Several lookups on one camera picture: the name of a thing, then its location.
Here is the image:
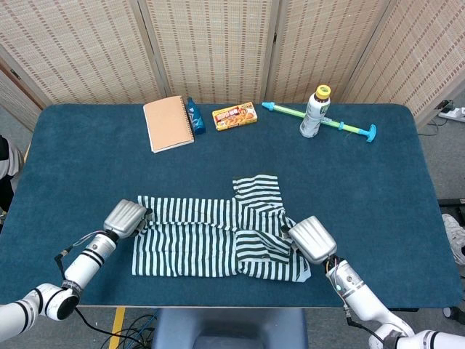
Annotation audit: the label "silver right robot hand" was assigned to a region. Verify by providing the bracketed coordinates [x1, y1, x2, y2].
[281, 215, 338, 265]

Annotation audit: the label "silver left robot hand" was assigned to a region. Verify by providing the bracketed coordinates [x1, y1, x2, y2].
[102, 198, 153, 239]

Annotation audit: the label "green white striped T-shirt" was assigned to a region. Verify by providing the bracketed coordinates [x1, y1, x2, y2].
[131, 173, 312, 283]

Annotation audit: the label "blue robot base seat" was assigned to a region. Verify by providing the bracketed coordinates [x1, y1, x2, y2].
[151, 308, 309, 349]

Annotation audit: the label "blue carpet table cover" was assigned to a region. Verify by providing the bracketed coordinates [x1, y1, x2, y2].
[0, 103, 455, 310]

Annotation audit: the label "tan spiral notebook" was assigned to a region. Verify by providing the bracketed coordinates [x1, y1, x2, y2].
[142, 95, 196, 154]

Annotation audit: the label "yellow floor tape strip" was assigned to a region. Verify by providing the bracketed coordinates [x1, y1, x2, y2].
[108, 307, 126, 349]

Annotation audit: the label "white bottle yellow cap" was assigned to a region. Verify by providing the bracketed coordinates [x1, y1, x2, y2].
[299, 84, 332, 139]

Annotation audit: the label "small blue bottle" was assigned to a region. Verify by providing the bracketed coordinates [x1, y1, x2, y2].
[185, 97, 206, 136]

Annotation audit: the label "person in black white clothes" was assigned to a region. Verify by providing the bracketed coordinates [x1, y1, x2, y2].
[0, 135, 25, 214]

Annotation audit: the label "green blue water squirter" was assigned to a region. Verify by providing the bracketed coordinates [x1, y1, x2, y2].
[261, 101, 378, 144]

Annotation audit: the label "yellow curry box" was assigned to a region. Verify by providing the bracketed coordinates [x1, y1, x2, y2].
[211, 101, 259, 132]

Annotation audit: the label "white power strip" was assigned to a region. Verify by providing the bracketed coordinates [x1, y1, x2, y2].
[437, 105, 465, 123]

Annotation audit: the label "bamboo folding screen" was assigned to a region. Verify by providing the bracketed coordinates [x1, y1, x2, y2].
[0, 0, 465, 127]

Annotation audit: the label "black floor cables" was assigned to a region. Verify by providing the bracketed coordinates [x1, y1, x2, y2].
[96, 312, 159, 349]

